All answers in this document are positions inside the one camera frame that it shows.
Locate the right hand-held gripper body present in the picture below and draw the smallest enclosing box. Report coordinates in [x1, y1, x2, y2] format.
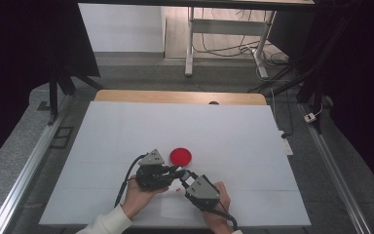
[183, 174, 222, 213]

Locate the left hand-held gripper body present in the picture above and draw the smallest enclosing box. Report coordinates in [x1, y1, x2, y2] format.
[134, 148, 173, 192]

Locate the person's right hand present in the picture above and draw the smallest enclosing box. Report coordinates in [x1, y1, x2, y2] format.
[202, 180, 232, 234]

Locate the small white plug adapter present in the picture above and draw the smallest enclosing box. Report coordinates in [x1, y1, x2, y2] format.
[303, 111, 318, 124]

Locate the white metal desk frame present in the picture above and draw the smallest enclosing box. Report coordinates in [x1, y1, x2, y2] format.
[184, 6, 278, 80]

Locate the aluminium floor rail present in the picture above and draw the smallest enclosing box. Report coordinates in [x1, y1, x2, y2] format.
[299, 102, 373, 234]
[0, 94, 76, 234]

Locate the black metal stand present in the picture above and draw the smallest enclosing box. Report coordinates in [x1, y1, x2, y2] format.
[37, 61, 105, 127]
[246, 55, 327, 135]

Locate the left hand-held gripper cable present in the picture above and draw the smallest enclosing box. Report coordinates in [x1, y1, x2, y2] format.
[113, 153, 149, 209]

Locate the person's left hand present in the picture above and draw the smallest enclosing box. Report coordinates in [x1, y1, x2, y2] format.
[120, 176, 170, 220]

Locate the round red ink pad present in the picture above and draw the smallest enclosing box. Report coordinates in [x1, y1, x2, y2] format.
[169, 147, 193, 168]

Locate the right hand-held gripper cable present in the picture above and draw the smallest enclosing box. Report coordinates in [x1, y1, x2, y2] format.
[204, 200, 240, 231]

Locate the tangle of floor cables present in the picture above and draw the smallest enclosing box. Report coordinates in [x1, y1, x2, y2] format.
[193, 8, 290, 67]

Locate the black curtain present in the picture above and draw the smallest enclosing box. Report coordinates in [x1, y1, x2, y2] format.
[0, 0, 101, 175]
[267, 0, 374, 203]

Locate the white paper sheet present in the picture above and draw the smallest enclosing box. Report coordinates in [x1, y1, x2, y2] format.
[160, 187, 208, 219]

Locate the hand-held gripper cable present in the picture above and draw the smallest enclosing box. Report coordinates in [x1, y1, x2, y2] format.
[204, 200, 240, 231]
[113, 153, 149, 209]

